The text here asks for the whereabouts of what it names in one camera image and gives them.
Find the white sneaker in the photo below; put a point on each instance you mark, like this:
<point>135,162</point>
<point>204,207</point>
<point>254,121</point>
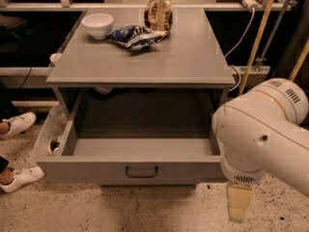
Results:
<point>13,126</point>
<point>22,178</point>

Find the lower white sneaker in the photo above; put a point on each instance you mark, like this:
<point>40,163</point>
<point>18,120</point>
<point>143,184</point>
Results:
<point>22,178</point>

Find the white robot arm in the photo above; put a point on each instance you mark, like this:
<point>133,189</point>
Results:
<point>259,132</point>

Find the white cup behind cabinet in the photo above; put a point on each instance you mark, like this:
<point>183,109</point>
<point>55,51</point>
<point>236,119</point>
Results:
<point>54,58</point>

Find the blue chip bag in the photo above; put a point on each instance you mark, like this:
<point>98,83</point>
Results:
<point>135,37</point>

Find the grey drawer cabinet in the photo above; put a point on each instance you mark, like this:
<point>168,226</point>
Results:
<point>189,57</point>

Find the black top drawer handle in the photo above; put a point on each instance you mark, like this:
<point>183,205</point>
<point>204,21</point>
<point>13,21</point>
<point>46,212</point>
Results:
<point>141,173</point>

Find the wooden ladder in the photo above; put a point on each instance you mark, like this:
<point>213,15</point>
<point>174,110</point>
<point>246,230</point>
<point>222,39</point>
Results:
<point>257,41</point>

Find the white ceramic bowl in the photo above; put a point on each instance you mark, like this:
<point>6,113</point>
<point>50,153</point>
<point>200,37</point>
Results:
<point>98,26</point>

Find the upper white sneaker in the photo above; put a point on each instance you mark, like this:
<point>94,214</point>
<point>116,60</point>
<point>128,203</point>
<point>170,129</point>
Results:
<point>13,126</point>

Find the grey top drawer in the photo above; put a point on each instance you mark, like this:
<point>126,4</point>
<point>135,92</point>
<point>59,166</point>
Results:
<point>169,129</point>

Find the brown gold snack bag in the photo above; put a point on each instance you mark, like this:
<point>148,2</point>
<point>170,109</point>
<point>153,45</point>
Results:
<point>158,16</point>

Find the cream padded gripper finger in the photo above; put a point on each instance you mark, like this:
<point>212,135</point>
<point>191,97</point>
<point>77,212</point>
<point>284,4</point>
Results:
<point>239,198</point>

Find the clear plastic bin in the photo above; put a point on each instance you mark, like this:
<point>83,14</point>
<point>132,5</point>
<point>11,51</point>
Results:
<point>53,126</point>

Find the crushed drink can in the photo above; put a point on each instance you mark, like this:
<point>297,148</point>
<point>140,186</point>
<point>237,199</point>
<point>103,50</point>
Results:
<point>53,145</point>

